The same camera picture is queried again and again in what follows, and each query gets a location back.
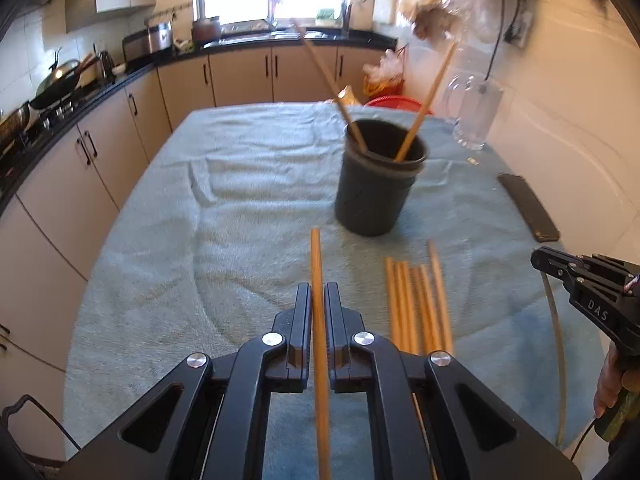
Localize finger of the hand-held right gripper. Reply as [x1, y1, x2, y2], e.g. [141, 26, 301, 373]
[531, 246, 586, 288]

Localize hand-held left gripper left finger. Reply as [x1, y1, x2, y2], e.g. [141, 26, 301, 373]
[57, 282, 313, 480]

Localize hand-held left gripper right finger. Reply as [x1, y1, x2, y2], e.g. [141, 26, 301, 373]
[324, 282, 583, 480]

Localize long wooden chopstick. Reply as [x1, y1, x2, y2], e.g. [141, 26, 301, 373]
[290, 17, 370, 155]
[310, 228, 332, 480]
[393, 41, 458, 163]

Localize row of wooden chopsticks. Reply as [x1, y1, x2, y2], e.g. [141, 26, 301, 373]
[384, 240, 455, 480]

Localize black plastic utensil cup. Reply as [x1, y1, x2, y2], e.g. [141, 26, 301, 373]
[334, 119, 431, 237]

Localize person's right hand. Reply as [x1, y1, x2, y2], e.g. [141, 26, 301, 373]
[594, 346, 623, 418]

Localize black flat case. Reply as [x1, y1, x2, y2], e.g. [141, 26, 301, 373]
[497, 173, 561, 243]

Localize pale green towel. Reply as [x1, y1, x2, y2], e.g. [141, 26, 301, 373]
[62, 102, 591, 480]

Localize clear glass mug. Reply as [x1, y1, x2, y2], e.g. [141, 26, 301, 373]
[444, 74, 503, 152]

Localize red plastic basket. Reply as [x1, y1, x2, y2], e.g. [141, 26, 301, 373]
[364, 95, 422, 113]

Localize beige lower kitchen cabinets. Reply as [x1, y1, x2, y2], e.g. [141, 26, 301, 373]
[0, 45, 401, 396]

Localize crumpled plastic bag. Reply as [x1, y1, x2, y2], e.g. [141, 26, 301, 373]
[362, 50, 406, 96]

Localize black kitchen countertop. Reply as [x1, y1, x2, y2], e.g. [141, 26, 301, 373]
[0, 30, 398, 211]

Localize brown clay pot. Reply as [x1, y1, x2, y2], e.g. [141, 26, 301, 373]
[191, 16, 222, 44]

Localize steel rice cooker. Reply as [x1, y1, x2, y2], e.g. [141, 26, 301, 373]
[122, 21, 173, 60]

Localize gas stove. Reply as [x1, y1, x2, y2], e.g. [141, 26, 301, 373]
[20, 90, 101, 136]

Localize black wok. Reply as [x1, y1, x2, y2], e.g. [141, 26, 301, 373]
[29, 47, 96, 111]

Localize steel pan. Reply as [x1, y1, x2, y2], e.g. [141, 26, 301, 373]
[0, 102, 32, 148]

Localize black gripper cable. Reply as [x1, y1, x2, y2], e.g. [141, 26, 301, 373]
[570, 417, 601, 461]

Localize black wall cable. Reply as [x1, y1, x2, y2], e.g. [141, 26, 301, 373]
[482, 0, 506, 93]

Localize white wall socket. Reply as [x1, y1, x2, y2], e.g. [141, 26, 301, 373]
[505, 10, 533, 50]

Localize black metal chair frame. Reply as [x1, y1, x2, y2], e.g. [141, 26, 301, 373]
[1, 394, 82, 463]

